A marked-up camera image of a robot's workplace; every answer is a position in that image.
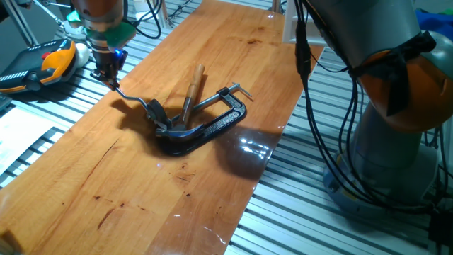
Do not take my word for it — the blue plastic bag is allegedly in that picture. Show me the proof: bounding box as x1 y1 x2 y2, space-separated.
415 8 453 33

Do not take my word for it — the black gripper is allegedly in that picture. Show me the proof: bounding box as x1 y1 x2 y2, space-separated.
89 47 129 91

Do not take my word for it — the white round object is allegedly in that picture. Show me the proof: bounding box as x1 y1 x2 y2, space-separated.
74 42 91 69

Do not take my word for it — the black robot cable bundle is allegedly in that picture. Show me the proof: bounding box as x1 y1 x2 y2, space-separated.
122 0 453 215

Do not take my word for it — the white paper sheet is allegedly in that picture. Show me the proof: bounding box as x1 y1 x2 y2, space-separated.
0 106 67 174

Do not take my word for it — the glossy orange wooden board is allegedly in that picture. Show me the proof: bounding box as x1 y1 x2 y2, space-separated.
0 0 325 255

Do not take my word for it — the chrome lever with brown knob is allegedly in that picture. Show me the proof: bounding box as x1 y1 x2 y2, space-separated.
113 86 175 131

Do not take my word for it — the white plastic bin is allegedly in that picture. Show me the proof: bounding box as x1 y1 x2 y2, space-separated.
282 0 330 47

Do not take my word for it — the silver frame post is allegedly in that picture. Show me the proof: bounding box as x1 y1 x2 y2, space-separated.
155 0 169 28

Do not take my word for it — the black C-clamp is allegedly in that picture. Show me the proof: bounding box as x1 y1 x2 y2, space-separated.
155 81 254 157

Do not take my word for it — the grey metal frame bar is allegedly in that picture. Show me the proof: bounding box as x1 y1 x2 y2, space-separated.
2 0 39 47

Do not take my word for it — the black and orange teach pendant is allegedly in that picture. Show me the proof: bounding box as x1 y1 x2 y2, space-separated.
0 38 78 95

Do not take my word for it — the wooden handled claw hammer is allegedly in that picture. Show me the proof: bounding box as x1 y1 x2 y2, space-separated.
154 63 207 145

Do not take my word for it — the black box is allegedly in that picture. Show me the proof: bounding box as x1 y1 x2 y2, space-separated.
428 208 453 249

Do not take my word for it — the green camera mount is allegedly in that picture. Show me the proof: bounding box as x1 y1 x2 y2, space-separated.
66 9 137 49

